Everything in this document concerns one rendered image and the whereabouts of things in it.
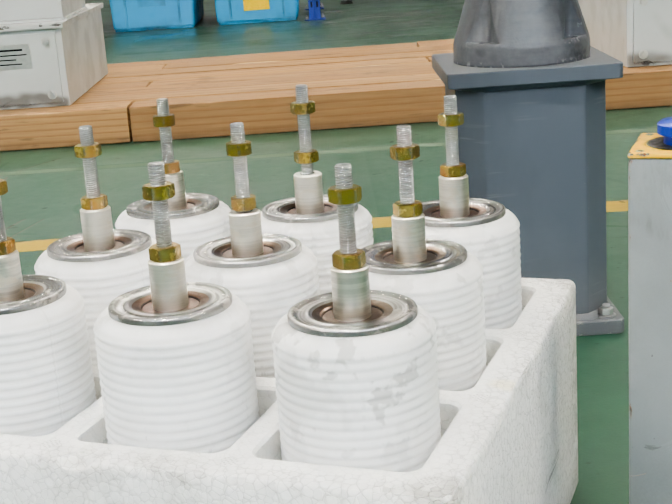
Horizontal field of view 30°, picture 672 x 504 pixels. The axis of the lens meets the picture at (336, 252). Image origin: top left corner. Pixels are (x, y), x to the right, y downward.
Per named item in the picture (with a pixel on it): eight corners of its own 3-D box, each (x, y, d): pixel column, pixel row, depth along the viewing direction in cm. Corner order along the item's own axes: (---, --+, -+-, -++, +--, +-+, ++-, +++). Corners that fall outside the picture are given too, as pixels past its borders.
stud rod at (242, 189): (255, 229, 87) (246, 122, 85) (248, 232, 86) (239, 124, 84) (243, 228, 88) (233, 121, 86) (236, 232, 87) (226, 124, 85)
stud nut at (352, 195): (359, 196, 72) (358, 182, 72) (365, 202, 70) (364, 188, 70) (325, 199, 72) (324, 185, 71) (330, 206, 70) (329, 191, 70)
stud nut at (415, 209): (406, 210, 84) (405, 197, 84) (427, 212, 83) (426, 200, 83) (388, 216, 82) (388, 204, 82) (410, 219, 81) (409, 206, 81)
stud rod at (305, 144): (315, 180, 98) (308, 83, 96) (313, 183, 97) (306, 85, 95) (303, 180, 98) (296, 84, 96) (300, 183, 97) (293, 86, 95)
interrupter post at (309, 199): (326, 216, 97) (323, 175, 96) (295, 219, 97) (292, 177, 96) (324, 209, 99) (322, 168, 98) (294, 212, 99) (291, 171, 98)
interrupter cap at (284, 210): (362, 222, 95) (361, 213, 95) (262, 230, 94) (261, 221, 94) (354, 199, 102) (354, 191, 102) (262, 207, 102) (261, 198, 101)
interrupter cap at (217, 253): (276, 274, 83) (275, 264, 83) (174, 270, 85) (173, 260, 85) (318, 243, 90) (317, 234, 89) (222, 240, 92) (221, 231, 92)
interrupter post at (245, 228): (256, 262, 86) (252, 215, 85) (225, 260, 87) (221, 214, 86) (270, 252, 88) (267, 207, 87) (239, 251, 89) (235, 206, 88)
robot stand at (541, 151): (441, 294, 157) (430, 54, 149) (589, 284, 157) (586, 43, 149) (458, 344, 139) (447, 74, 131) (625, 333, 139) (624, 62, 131)
